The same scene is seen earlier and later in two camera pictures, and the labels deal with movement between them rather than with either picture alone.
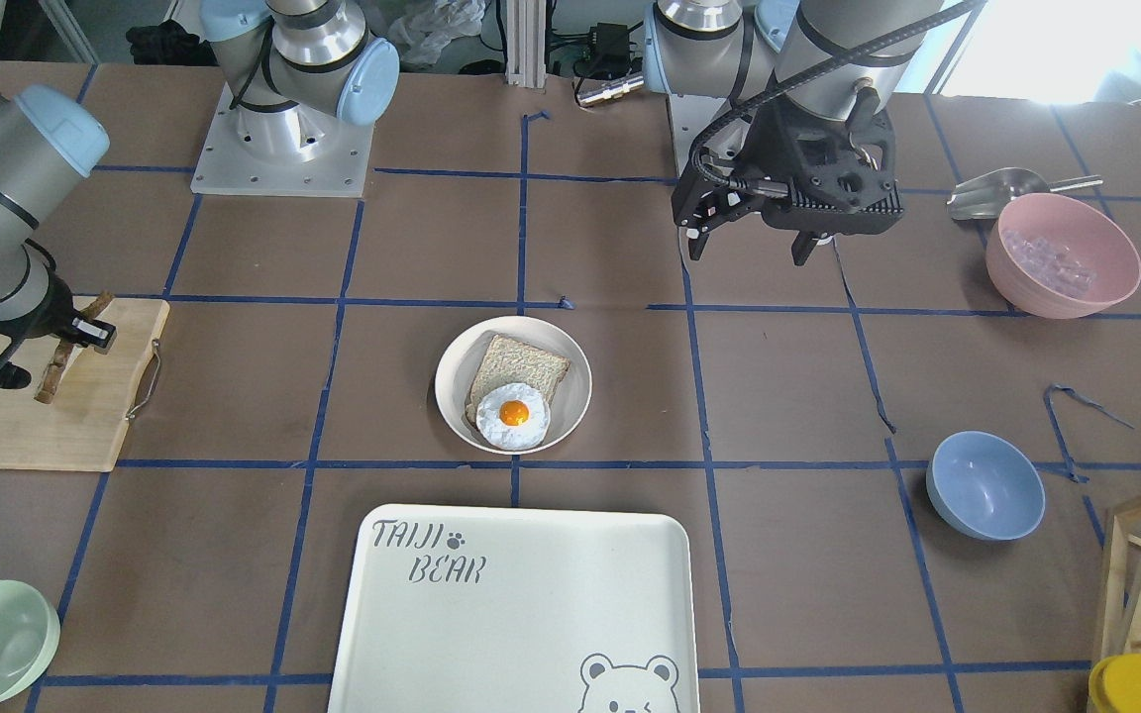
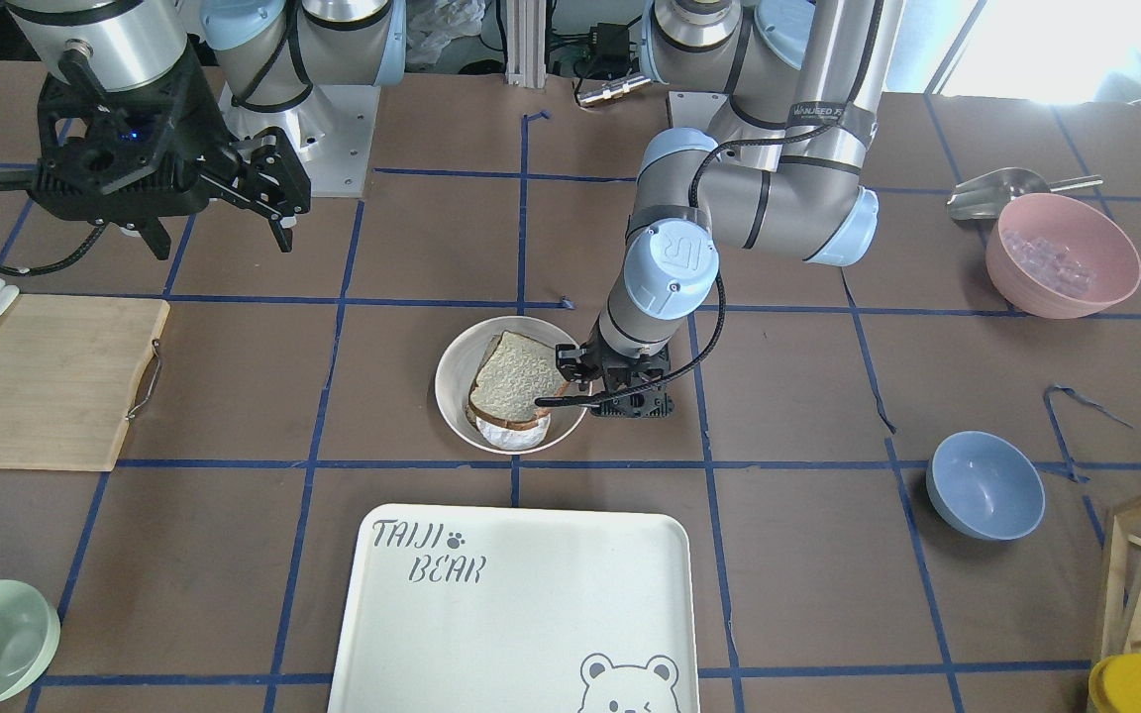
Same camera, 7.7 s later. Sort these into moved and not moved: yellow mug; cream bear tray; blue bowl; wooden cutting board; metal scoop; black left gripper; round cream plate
Moved: black left gripper
Not moved: yellow mug; cream bear tray; blue bowl; round cream plate; metal scoop; wooden cutting board
